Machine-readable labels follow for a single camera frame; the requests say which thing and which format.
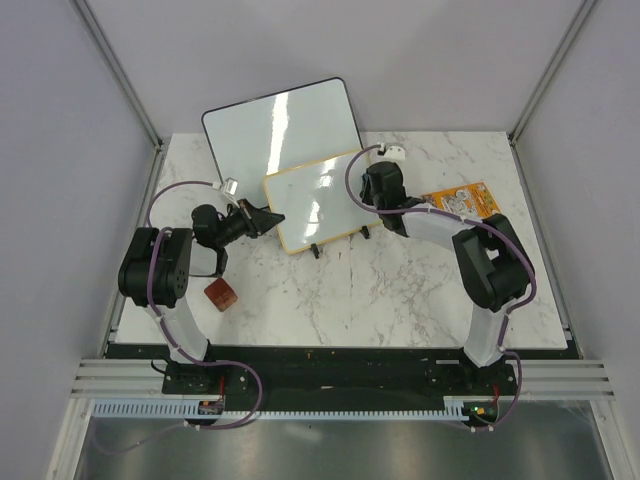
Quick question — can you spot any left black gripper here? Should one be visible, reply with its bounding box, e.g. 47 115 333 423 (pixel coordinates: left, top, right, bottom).
215 198 283 247

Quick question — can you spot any yellow framed whiteboard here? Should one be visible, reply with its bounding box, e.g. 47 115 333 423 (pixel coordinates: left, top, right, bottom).
263 151 381 255

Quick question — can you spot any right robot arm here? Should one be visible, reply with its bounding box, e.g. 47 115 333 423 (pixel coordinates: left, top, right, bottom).
355 161 537 394

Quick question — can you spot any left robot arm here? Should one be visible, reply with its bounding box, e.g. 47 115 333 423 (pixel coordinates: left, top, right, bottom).
118 199 285 393

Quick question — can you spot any black whiteboard stand foot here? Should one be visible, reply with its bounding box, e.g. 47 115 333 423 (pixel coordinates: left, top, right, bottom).
310 243 320 259

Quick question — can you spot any black framed whiteboard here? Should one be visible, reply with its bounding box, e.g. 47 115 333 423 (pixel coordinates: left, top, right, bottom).
201 77 361 207

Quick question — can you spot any red wooden block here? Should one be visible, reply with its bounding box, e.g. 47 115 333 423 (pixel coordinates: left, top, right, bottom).
204 278 238 312

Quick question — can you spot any orange card box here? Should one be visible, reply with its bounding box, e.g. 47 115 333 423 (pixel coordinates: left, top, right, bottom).
422 182 501 218

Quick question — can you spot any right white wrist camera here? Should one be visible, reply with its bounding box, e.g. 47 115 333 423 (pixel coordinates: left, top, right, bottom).
377 143 406 162

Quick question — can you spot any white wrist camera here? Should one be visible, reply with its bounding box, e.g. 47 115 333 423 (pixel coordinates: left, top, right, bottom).
377 143 406 162
211 178 238 203

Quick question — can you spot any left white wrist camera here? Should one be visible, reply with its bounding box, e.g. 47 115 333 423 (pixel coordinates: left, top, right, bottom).
211 178 238 203

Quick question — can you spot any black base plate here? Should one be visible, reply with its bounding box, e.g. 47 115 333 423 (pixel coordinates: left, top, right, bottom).
106 344 586 410

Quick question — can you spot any white slotted cable duct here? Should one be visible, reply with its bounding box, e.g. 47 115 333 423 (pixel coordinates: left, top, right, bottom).
92 399 471 421

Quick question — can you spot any right aluminium corner post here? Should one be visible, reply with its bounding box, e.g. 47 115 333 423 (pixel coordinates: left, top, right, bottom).
507 0 600 147

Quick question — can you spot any aluminium corner post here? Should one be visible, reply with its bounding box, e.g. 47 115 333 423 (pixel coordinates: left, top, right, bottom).
507 0 600 147
69 0 166 151

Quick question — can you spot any left aluminium corner post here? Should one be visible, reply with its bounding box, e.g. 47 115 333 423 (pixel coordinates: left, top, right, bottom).
69 0 166 151

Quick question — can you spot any aluminium rail frame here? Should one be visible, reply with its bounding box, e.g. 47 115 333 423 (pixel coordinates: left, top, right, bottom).
48 345 614 479

